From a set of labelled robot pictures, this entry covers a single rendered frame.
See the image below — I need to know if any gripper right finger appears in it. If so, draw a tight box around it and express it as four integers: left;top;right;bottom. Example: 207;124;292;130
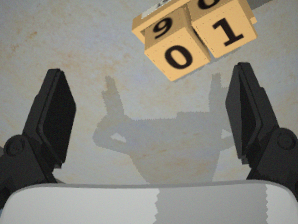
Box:
225;62;298;202

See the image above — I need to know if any tan wooden tray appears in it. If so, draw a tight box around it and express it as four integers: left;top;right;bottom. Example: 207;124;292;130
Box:
132;0;257;44

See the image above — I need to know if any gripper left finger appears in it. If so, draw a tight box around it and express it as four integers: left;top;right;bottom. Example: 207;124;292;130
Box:
0;68;76;210

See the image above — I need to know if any tan wooden number cube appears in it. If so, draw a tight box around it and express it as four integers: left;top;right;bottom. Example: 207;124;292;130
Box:
144;6;211;81
186;0;258;58

